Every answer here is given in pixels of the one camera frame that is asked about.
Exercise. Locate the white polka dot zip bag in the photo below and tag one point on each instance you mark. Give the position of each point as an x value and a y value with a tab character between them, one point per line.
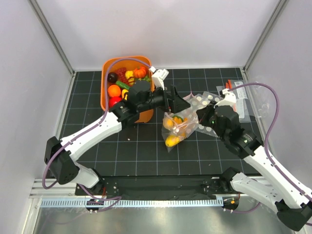
209	100

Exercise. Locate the clear bag orange zipper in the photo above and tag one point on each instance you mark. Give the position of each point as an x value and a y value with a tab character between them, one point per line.
243	104

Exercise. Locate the orange toy pumpkin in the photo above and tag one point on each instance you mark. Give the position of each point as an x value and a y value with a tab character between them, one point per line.
140	72

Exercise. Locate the green toy cucumber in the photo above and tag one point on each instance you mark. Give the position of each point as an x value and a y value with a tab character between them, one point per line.
122	85

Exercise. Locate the yellow toy mango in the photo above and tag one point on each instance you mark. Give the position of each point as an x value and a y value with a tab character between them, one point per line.
172	140
124	94

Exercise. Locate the red toy apple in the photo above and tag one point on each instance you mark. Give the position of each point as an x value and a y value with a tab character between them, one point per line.
114	100

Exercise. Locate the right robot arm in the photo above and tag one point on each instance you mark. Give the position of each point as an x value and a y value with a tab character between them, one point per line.
288	198

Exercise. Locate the yellow toy corn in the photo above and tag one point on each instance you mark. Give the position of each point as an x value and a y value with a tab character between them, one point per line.
130	77

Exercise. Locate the dark purple toy plum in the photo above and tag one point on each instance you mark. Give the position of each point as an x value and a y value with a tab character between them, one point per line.
112	77

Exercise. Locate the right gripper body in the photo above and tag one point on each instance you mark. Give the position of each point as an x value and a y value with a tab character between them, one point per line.
208	119

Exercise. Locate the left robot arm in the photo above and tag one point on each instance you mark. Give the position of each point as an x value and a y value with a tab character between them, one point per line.
61	155

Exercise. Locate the grey slotted cable duct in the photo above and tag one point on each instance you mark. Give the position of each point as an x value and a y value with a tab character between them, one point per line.
87	202

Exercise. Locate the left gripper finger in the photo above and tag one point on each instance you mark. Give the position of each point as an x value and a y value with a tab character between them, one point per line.
178	104
173	91

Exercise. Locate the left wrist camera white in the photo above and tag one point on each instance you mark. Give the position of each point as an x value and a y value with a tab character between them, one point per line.
158	77

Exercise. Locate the pink polka dot zip bag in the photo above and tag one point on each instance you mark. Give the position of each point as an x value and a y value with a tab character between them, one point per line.
189	114

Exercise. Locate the green toy bell pepper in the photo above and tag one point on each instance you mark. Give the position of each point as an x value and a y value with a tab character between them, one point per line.
177	120

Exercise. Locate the red toy chili peppers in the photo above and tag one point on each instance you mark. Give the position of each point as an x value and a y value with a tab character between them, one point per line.
121	74

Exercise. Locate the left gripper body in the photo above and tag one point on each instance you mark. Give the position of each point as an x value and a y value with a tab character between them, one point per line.
158	98

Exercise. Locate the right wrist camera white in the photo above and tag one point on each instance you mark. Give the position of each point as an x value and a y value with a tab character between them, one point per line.
228	98

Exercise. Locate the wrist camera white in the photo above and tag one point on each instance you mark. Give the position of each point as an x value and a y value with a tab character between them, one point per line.
228	98
158	77

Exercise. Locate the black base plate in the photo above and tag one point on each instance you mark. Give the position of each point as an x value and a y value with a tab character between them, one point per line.
166	187

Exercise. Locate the toy orange fruit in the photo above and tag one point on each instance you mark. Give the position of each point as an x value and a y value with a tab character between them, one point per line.
114	91

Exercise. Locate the yellow toy lemon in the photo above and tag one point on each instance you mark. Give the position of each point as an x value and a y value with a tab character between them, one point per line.
168	123

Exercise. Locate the orange plastic basket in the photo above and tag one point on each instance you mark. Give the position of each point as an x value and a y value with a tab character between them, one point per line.
129	62

